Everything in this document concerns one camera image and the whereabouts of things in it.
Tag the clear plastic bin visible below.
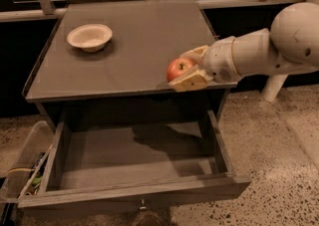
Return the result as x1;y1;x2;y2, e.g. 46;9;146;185
0;120;54;203

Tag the red apple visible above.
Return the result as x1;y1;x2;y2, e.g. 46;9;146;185
166;58;194;82

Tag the open grey top drawer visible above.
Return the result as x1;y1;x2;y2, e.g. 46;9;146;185
18;112;251;217

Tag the grey cabinet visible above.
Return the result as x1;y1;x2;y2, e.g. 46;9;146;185
24;0;231;125

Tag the metal drawer knob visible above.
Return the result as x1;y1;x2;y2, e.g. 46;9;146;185
139;199;149;211

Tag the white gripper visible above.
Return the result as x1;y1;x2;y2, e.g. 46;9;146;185
168;36;242;93

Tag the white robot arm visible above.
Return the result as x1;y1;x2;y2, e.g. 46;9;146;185
169;2;319;92

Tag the metal railing bar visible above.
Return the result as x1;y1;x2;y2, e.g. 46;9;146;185
0;0;313;23

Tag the white paper bowl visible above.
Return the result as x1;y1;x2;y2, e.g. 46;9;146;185
67;24;113;53

